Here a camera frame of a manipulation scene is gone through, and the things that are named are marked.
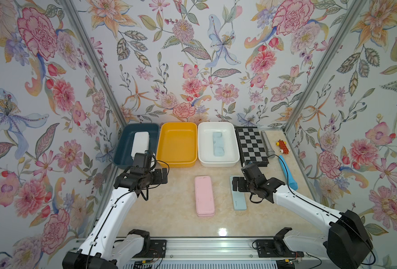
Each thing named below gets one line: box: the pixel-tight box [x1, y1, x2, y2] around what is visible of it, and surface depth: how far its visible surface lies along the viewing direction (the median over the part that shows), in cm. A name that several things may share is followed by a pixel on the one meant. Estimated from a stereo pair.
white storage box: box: [197, 121, 240, 168], surface depth 113 cm
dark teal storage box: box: [113, 122, 160, 170], surface depth 115 cm
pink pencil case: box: [194, 175, 215, 217], surface depth 87 cm
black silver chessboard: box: [234, 126, 270, 168], surface depth 109 cm
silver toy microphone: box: [260, 130, 276, 159], surface depth 112 cm
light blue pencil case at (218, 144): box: [212, 131, 225, 157], surface depth 115 cm
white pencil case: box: [130, 131, 150, 160], surface depth 109 cm
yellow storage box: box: [155, 122, 198, 169], surface depth 112 cm
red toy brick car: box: [275, 138, 291, 155], surface depth 111 cm
